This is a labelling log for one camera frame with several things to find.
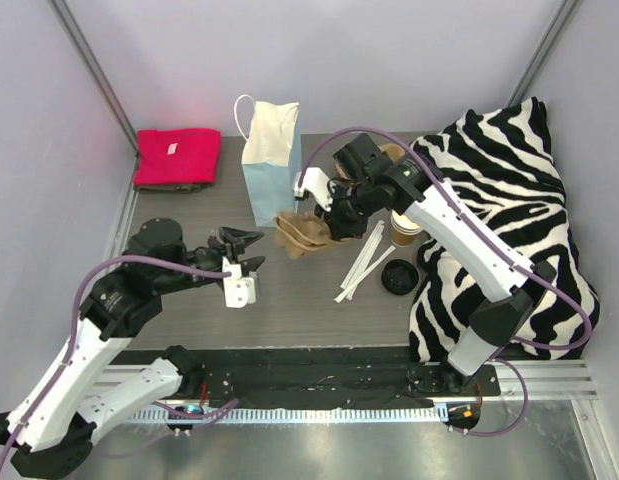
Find aluminium frame rail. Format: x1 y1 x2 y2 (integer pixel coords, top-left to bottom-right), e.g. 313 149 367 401
492 360 598 401

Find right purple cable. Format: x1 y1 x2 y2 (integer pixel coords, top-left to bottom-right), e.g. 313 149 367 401
301 125 594 440

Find brown cardboard cup carrier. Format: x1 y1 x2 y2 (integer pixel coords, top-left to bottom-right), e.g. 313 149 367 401
335 143 405 180

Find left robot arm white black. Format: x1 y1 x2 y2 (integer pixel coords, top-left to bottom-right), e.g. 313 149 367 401
0 218 265 479

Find white wrapped straw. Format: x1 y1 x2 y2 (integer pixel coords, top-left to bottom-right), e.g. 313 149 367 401
339 219 386 290
342 227 385 296
333 246 396 303

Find left corner metal post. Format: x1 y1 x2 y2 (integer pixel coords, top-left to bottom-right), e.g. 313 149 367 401
45 0 139 146

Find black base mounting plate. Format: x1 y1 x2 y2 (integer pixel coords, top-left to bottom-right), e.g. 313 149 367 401
113 347 501 409

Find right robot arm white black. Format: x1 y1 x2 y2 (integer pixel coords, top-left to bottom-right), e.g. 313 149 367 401
293 128 556 395

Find right corner metal post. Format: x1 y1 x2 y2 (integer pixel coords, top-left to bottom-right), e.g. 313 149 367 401
507 0 583 106

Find olive cloth under red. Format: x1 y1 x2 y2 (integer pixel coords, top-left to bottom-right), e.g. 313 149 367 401
134 183 211 194

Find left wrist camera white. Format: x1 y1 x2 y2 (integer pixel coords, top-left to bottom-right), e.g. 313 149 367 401
222 262 259 309

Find stack of paper cups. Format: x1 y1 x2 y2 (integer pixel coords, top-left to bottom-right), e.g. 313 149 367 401
390 211 423 247

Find corner metal post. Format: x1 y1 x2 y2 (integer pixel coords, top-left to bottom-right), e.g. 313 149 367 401
45 0 139 146
507 0 583 106

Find red folded cloth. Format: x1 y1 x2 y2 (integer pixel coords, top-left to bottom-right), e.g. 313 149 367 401
134 128 221 187

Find light blue paper bag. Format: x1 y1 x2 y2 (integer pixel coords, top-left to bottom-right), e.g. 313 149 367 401
233 94 302 228

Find zebra pattern blanket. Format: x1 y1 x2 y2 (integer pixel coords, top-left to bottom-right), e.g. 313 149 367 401
409 97 601 362

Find white slotted cable duct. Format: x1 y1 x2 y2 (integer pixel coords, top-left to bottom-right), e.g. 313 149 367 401
127 403 448 425

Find stack of black lids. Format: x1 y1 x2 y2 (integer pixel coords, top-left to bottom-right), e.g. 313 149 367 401
381 259 420 296

